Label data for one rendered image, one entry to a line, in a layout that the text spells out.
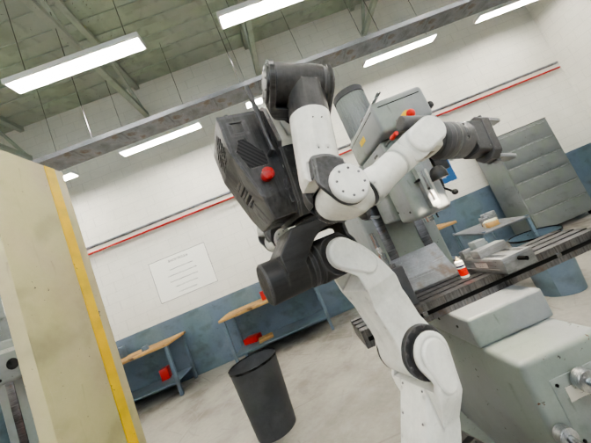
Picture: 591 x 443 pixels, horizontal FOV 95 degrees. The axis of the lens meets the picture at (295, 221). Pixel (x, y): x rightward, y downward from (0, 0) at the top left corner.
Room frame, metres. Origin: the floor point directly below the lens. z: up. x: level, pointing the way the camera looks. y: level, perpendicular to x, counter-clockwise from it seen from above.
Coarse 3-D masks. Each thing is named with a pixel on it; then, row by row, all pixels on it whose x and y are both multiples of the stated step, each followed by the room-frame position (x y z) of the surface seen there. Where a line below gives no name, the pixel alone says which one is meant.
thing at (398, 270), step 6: (390, 264) 1.39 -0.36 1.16; (396, 270) 1.31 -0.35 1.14; (402, 270) 1.31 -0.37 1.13; (402, 276) 1.31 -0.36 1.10; (402, 282) 1.31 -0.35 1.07; (408, 282) 1.31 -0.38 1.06; (402, 288) 1.31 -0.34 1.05; (408, 288) 1.31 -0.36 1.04; (408, 294) 1.31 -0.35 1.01; (414, 294) 1.31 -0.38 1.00; (414, 300) 1.31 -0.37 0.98
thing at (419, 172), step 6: (414, 168) 1.28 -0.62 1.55; (420, 168) 1.28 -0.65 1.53; (414, 174) 1.31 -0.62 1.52; (420, 174) 1.28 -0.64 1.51; (426, 174) 1.28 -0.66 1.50; (420, 180) 1.28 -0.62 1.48; (426, 180) 1.28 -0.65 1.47; (420, 186) 1.30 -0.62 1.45; (426, 186) 1.28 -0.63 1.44; (432, 186) 1.29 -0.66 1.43; (426, 192) 1.29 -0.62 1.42; (432, 192) 1.28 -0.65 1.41; (426, 198) 1.31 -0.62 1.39; (432, 198) 1.28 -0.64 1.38; (432, 204) 1.28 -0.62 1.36; (438, 204) 1.28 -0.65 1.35
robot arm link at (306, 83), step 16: (288, 64) 0.53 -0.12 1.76; (304, 64) 0.55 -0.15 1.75; (320, 64) 0.56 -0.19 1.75; (288, 80) 0.53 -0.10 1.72; (304, 80) 0.53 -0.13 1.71; (320, 80) 0.55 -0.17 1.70; (288, 96) 0.55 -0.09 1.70; (304, 96) 0.53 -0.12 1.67; (320, 96) 0.54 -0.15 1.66; (288, 112) 0.56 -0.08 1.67
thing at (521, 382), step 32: (544, 320) 1.17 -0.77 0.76; (480, 352) 1.19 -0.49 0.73; (512, 352) 1.06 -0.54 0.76; (544, 352) 1.00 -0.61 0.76; (576, 352) 0.99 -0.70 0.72; (480, 384) 1.31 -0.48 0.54; (512, 384) 1.07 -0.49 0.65; (544, 384) 0.98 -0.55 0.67; (480, 416) 1.47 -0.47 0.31; (512, 416) 1.17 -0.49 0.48; (544, 416) 0.99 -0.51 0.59; (576, 416) 0.98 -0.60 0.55
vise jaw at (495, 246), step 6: (498, 240) 1.37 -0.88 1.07; (504, 240) 1.34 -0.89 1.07; (486, 246) 1.35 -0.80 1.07; (492, 246) 1.33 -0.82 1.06; (498, 246) 1.34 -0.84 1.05; (504, 246) 1.34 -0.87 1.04; (474, 252) 1.35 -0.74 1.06; (480, 252) 1.33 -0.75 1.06; (486, 252) 1.33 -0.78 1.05; (492, 252) 1.33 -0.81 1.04; (474, 258) 1.37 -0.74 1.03; (480, 258) 1.33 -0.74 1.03
